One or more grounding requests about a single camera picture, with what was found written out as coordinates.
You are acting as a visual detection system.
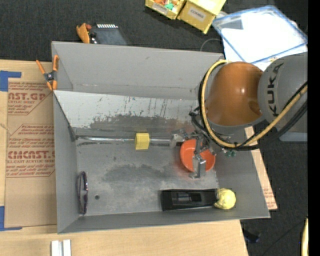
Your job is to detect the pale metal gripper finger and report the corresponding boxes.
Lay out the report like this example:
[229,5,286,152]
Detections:
[188,153,208,179]
[169,129,189,149]

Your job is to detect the orange bowl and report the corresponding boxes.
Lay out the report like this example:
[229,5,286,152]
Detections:
[179,138,217,174]

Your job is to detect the yellow cube sponge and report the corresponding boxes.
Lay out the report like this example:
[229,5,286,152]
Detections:
[134,132,151,151]

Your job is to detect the black stapler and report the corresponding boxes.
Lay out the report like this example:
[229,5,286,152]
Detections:
[159,188,219,212]

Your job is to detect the yellow crumpled ball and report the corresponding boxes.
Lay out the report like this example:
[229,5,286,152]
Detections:
[213,187,237,211]

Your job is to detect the grey metal bin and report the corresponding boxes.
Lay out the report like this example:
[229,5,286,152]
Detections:
[51,40,272,235]

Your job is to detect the brown cardboard board, red print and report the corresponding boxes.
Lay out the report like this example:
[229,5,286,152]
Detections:
[0,58,279,232]

